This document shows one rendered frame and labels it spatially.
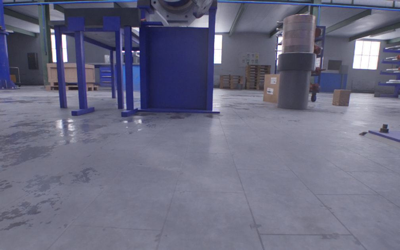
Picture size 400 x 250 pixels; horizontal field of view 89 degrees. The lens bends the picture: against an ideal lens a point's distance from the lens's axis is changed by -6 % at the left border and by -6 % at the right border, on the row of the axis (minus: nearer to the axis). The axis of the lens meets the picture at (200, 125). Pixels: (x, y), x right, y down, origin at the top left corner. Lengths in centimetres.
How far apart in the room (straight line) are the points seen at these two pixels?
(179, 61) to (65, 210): 187
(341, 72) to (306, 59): 1122
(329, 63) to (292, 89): 1118
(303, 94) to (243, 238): 247
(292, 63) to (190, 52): 120
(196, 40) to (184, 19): 23
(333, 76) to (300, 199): 1343
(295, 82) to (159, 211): 244
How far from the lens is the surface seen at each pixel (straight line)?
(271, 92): 370
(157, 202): 55
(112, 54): 389
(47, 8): 1045
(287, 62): 277
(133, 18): 197
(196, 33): 227
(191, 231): 46
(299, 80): 278
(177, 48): 225
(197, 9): 183
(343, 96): 390
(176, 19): 218
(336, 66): 1411
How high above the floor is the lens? 28
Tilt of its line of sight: 11 degrees down
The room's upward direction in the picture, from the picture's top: 1 degrees clockwise
